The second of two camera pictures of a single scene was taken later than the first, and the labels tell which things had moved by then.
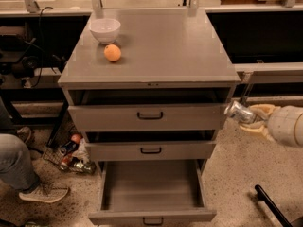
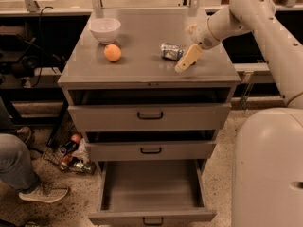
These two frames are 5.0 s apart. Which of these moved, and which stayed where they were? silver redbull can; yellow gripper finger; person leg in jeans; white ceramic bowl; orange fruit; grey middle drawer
Moved: silver redbull can; yellow gripper finger
Stayed: person leg in jeans; white ceramic bowl; orange fruit; grey middle drawer
